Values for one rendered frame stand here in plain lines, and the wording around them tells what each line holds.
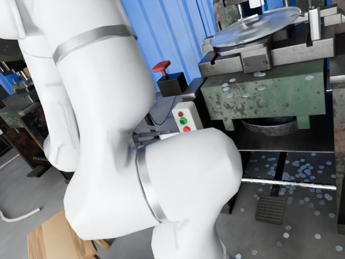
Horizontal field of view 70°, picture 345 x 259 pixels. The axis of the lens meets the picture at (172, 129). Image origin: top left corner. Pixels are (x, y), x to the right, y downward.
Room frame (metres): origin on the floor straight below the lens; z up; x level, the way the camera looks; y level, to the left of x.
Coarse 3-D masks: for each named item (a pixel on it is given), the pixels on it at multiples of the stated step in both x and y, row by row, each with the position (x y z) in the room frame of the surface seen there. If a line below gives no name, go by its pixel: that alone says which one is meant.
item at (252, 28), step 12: (276, 12) 0.85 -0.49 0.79; (288, 12) 0.79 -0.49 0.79; (300, 12) 0.73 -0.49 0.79; (240, 24) 0.92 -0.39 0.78; (252, 24) 0.82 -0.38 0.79; (264, 24) 0.76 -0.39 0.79; (276, 24) 0.73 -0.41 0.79; (288, 24) 0.68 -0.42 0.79; (216, 36) 0.91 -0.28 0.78; (228, 36) 0.83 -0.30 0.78; (240, 36) 0.77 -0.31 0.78; (252, 36) 0.72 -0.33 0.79
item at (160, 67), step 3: (168, 60) 0.95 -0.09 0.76; (159, 63) 0.96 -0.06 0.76; (162, 63) 0.95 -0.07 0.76; (165, 63) 0.93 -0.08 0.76; (168, 63) 0.93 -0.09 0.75; (156, 66) 0.94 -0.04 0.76; (159, 66) 0.92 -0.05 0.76; (162, 66) 0.91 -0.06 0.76; (165, 66) 0.91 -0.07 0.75; (153, 69) 0.93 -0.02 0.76; (156, 69) 0.92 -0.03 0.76; (159, 69) 0.91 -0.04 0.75; (162, 69) 0.91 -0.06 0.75; (162, 72) 0.94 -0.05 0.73; (165, 72) 0.94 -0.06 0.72; (165, 75) 0.94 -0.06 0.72
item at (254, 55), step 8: (256, 40) 0.69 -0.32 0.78; (264, 40) 0.66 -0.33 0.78; (224, 48) 0.74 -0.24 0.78; (232, 48) 0.71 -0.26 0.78; (240, 48) 0.68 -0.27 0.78; (248, 48) 0.66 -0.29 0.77; (256, 48) 0.65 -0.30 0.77; (264, 48) 0.75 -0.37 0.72; (240, 56) 0.80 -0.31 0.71; (248, 56) 0.78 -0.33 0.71; (256, 56) 0.77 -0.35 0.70; (264, 56) 0.75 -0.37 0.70; (248, 64) 0.78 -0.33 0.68; (256, 64) 0.77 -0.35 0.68; (264, 64) 0.75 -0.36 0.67; (272, 64) 0.75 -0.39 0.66
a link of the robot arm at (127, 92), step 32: (64, 64) 0.31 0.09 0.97; (96, 64) 0.29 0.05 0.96; (128, 64) 0.30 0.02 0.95; (96, 96) 0.28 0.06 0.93; (128, 96) 0.28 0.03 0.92; (96, 128) 0.27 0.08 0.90; (128, 128) 0.29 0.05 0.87; (96, 160) 0.26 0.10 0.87; (128, 160) 0.27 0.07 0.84; (96, 192) 0.25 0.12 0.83; (128, 192) 0.24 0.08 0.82; (96, 224) 0.24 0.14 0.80; (128, 224) 0.23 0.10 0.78
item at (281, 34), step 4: (292, 24) 0.85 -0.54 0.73; (284, 28) 0.82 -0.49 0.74; (288, 28) 0.80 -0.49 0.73; (292, 28) 0.84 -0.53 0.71; (276, 32) 0.82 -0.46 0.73; (280, 32) 0.81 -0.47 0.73; (284, 32) 0.80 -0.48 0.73; (288, 32) 0.80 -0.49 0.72; (272, 36) 0.82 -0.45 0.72; (276, 36) 0.82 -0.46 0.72; (280, 36) 0.81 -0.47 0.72; (284, 36) 0.80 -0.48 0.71; (288, 36) 0.80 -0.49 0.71; (272, 40) 0.83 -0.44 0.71; (276, 40) 0.82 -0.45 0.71
